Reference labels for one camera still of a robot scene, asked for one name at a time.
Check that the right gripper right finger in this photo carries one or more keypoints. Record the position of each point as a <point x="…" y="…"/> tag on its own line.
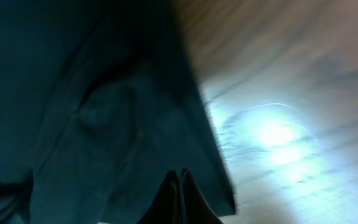
<point x="194" y="209"/>

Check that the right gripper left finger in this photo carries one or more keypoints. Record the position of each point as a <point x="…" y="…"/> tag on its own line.
<point x="164" y="208"/>

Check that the black t-shirt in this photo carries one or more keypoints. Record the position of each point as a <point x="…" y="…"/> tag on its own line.
<point x="97" y="103"/>

